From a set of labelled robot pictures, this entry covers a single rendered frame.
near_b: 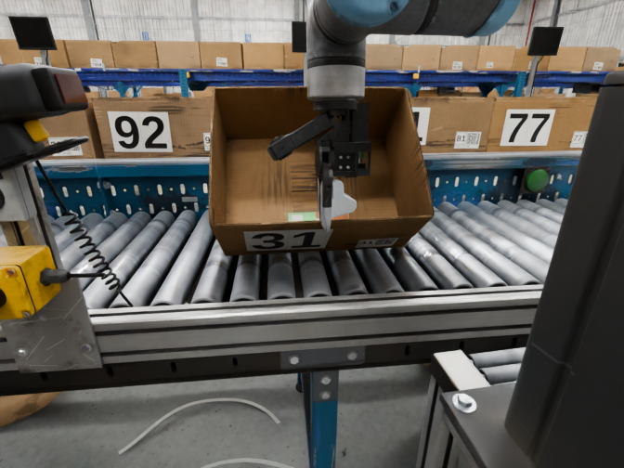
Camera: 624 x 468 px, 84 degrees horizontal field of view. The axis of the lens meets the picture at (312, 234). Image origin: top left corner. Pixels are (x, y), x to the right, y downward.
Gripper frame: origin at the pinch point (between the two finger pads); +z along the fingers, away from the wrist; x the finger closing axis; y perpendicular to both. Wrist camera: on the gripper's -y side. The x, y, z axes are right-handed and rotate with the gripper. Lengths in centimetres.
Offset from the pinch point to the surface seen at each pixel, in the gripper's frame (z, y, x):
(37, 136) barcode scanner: -15.3, -33.8, -15.5
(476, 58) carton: -120, 300, 492
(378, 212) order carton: 2.1, 14.9, 16.7
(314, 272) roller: 10.0, -1.4, 2.2
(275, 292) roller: 10.8, -8.7, -3.5
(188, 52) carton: -124, -122, 492
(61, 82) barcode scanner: -20.7, -29.4, -17.0
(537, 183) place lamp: 1, 73, 42
